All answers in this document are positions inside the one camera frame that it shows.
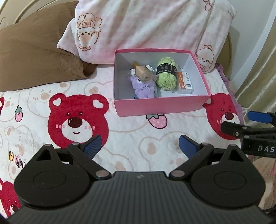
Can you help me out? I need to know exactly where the orange white floss pack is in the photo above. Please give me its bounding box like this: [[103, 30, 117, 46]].
[[176, 71, 194, 95]]

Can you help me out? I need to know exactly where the green yarn ball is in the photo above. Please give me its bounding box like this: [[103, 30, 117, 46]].
[[156, 57, 178, 91]]

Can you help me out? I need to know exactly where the purple plush toy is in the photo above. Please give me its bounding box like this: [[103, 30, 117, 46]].
[[129, 76, 156, 99]]

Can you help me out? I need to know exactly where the beige foundation bottle gold cap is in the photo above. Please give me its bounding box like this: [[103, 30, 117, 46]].
[[132, 62, 153, 83]]

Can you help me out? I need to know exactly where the white wet wipes pack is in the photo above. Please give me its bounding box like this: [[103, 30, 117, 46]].
[[130, 65, 154, 77]]

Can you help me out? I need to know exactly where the golden satin curtain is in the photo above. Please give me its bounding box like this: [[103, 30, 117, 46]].
[[233, 19, 276, 126]]

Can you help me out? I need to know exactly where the red bear print blanket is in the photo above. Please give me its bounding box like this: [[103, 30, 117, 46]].
[[1, 66, 244, 217]]

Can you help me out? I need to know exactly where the pink cardboard box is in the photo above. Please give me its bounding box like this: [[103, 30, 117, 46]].
[[113, 48, 211, 117]]

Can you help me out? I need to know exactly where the brown pillow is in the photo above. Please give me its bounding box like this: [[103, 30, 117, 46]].
[[1, 2, 95, 91]]

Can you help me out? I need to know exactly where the pink checkered pillow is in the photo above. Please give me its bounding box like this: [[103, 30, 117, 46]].
[[57, 0, 237, 73]]

